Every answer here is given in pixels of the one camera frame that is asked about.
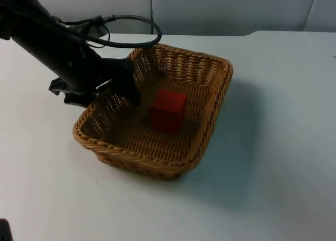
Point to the red cube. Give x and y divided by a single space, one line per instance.
168 112

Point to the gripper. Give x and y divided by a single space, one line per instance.
105 70

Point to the pale brown wicker basket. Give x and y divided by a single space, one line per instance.
162 146

